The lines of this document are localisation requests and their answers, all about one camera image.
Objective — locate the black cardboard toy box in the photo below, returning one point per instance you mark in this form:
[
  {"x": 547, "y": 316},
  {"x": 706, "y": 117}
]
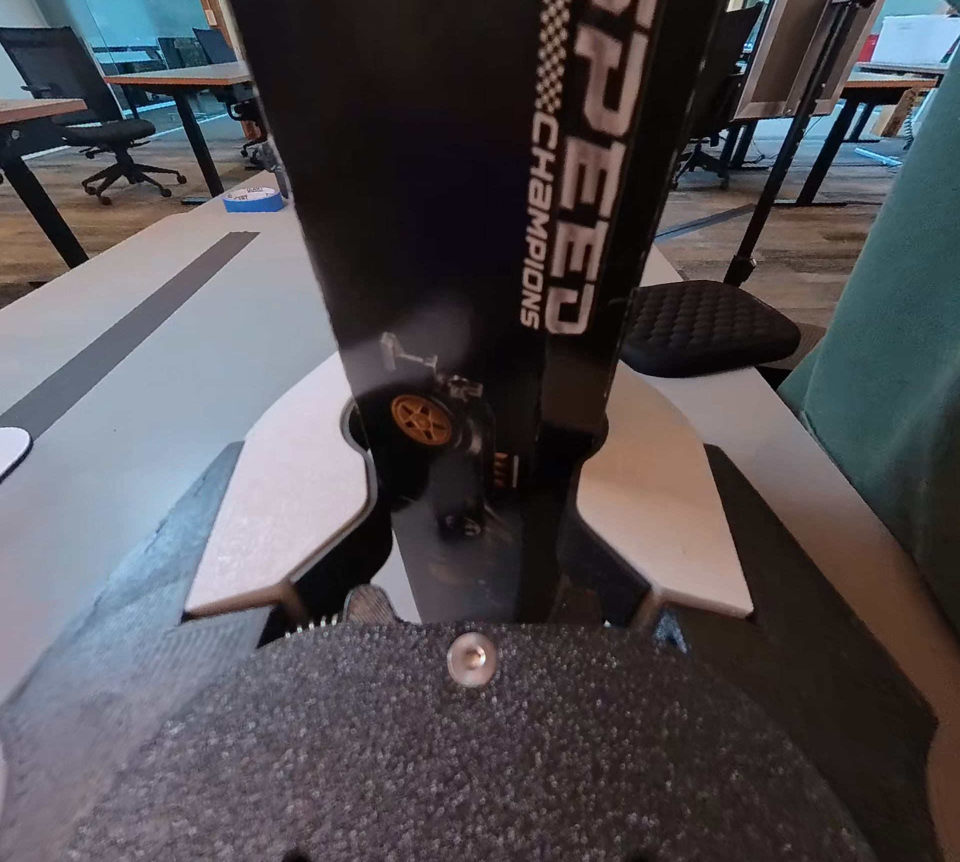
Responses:
[{"x": 420, "y": 127}]

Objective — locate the white tablet stand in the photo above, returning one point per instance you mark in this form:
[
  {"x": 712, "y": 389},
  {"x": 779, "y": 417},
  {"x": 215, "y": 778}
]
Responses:
[{"x": 11, "y": 453}]

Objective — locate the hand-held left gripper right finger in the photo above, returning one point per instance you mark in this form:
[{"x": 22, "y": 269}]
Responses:
[{"x": 652, "y": 502}]

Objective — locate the black tripod stand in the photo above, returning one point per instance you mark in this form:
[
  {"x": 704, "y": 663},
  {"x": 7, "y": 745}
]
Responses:
[{"x": 795, "y": 112}]

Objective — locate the blue tape roll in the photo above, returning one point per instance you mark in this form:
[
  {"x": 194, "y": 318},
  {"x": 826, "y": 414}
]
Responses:
[{"x": 251, "y": 206}]

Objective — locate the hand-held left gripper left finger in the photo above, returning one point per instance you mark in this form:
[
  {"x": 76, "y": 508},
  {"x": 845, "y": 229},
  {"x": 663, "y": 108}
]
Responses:
[{"x": 292, "y": 494}]

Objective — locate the silver framed display panel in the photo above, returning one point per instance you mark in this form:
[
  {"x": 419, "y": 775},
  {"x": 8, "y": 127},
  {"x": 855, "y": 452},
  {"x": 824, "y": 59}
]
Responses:
[{"x": 817, "y": 14}]

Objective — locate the black tape strip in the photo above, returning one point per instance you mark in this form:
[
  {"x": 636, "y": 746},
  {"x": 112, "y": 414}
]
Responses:
[{"x": 135, "y": 322}]

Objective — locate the black office chair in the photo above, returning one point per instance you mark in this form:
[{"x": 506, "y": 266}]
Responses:
[
  {"x": 105, "y": 131},
  {"x": 731, "y": 52},
  {"x": 214, "y": 44}
]

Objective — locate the black chair armrest pad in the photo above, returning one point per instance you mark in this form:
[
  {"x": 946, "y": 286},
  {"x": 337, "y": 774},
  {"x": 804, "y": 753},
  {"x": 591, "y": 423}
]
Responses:
[{"x": 705, "y": 326}]

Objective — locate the wooden desk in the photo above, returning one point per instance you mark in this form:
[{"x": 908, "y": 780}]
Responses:
[
  {"x": 37, "y": 106},
  {"x": 892, "y": 78},
  {"x": 172, "y": 73}
]

